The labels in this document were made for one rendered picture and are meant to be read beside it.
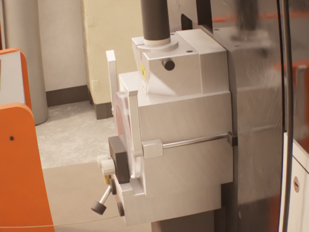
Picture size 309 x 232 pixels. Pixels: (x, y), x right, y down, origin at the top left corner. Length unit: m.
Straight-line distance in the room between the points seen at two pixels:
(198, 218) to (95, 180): 1.00
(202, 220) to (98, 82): 3.19
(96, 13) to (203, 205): 3.12
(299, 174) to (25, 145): 0.64
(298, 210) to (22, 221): 0.69
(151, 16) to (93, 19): 3.14
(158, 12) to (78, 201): 1.02
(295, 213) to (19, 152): 0.63
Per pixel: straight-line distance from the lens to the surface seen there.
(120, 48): 3.86
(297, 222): 0.50
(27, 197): 1.09
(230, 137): 0.65
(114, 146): 0.69
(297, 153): 0.48
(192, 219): 0.72
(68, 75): 4.25
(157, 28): 0.65
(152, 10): 0.65
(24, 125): 1.04
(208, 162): 0.67
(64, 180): 1.73
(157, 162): 0.66
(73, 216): 1.56
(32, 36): 3.87
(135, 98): 0.62
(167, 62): 0.63
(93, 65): 3.86
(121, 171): 0.69
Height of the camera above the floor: 1.48
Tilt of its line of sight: 22 degrees down
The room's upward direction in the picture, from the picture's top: 5 degrees counter-clockwise
